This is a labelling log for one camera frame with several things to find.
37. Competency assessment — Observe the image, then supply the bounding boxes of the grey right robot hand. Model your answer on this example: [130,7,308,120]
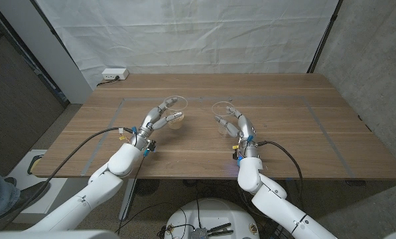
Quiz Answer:
[213,106,257,142]

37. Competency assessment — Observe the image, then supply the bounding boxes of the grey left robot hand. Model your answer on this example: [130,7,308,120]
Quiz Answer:
[136,97,185,142]

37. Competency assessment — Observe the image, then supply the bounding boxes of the brown sugar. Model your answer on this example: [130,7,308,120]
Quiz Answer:
[167,116,185,130]

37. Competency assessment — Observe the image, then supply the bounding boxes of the clear plastic pouring cup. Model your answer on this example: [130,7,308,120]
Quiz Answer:
[211,101,237,136]

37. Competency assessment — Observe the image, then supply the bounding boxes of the clear plastic receiving cup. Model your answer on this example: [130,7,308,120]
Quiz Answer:
[163,95,188,130]

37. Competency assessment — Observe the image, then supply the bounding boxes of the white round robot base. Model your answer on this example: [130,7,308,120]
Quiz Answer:
[164,198,261,239]

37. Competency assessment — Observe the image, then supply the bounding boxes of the white power strip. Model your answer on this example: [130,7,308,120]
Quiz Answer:
[101,68,130,81]

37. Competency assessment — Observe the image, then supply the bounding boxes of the black round floor fan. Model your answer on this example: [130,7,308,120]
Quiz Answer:
[135,179,161,197]

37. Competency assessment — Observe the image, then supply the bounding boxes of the white table leg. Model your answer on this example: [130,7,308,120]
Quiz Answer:
[118,178,138,220]

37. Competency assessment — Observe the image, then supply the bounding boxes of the white backdrop cloth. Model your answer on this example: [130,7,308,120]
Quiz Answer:
[34,0,340,90]

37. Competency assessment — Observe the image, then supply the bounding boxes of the black pliers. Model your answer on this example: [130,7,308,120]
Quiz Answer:
[206,222,234,237]

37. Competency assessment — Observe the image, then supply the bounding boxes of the small grey metal box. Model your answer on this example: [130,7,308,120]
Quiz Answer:
[191,227,209,239]

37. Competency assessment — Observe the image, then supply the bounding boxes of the black backdrop stand pole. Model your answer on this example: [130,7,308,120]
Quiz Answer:
[30,0,81,72]
[306,0,344,74]

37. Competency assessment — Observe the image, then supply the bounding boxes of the black yellow floor pedal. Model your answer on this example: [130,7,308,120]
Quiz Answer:
[27,154,45,175]

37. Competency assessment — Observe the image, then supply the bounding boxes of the white floor mat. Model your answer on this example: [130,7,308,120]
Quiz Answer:
[7,149,69,215]

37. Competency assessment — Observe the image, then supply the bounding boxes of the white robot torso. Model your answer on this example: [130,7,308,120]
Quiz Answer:
[0,230,121,239]

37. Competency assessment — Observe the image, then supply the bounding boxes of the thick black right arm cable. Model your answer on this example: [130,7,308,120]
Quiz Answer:
[256,140,304,213]

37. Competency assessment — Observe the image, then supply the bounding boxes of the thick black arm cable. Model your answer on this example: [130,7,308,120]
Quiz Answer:
[256,140,304,213]
[5,126,135,220]

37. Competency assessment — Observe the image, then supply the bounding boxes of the black power strip cord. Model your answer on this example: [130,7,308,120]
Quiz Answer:
[96,76,121,87]

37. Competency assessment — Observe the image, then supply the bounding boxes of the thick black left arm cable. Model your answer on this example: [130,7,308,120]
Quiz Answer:
[5,126,135,220]

